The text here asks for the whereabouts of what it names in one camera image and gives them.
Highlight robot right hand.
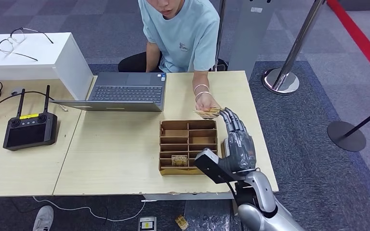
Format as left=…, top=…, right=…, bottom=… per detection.
left=217, top=107, right=258, bottom=174

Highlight person's left hand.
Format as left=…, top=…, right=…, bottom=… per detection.
left=195, top=94, right=221, bottom=120

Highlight wooden card organizer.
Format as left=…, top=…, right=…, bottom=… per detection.
left=158, top=119, right=219, bottom=176

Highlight person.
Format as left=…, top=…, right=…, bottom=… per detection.
left=118, top=0, right=221, bottom=120

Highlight clear plastic sheet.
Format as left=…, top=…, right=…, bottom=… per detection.
left=184, top=199, right=237, bottom=231

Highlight grey metal kiosk panel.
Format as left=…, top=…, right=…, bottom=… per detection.
left=227, top=0, right=277, bottom=81

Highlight grey laptop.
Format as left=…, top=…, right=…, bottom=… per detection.
left=48, top=72, right=167, bottom=113

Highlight thin chrome pole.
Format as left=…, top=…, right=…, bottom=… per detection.
left=211, top=0, right=229, bottom=72

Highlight small yellow paper scrap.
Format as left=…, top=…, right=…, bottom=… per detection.
left=174, top=215, right=189, bottom=231

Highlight metal floor socket plate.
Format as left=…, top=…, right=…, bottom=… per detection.
left=137, top=216, right=157, bottom=231

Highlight red barrier belt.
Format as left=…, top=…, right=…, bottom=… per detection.
left=326, top=0, right=370, bottom=87

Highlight black remote controller with antennas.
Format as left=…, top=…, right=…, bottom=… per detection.
left=2, top=85, right=58, bottom=152

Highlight white cabinet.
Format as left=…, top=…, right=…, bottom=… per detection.
left=0, top=32, right=93, bottom=102

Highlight black-rimmed eyeglasses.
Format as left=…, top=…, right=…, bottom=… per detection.
left=0, top=27, right=54, bottom=62

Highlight white shoe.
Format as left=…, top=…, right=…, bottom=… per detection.
left=32, top=205, right=54, bottom=231

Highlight pale wrist bracelet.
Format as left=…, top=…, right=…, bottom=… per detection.
left=195, top=91, right=212, bottom=102
left=193, top=83, right=210, bottom=94

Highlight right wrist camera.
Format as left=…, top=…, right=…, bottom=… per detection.
left=194, top=148, right=246, bottom=185

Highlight chrome stanchion post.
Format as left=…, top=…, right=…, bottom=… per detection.
left=262, top=0, right=324, bottom=95

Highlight black stanchion post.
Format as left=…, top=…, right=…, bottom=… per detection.
left=327, top=101, right=370, bottom=153

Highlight white cable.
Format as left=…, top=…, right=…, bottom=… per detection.
left=31, top=196, right=158, bottom=223

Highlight long black cable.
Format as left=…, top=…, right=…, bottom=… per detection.
left=0, top=90, right=55, bottom=121

